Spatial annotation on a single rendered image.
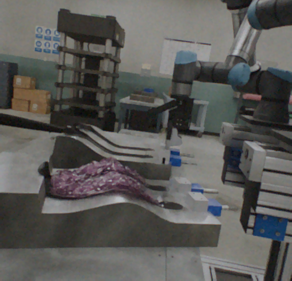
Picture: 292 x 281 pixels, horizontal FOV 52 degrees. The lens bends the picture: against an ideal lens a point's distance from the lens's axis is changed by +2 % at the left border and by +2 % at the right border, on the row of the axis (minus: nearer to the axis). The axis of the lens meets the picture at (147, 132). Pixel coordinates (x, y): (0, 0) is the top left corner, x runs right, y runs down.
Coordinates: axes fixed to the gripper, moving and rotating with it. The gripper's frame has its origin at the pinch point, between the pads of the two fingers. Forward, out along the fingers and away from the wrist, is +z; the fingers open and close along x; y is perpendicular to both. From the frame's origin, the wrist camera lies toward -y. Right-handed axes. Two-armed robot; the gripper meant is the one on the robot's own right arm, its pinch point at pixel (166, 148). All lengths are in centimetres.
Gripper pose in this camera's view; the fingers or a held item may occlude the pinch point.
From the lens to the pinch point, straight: 109.8
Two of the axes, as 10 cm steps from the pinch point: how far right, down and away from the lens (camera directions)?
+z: -1.4, 9.8, 1.7
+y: 9.9, 1.5, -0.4
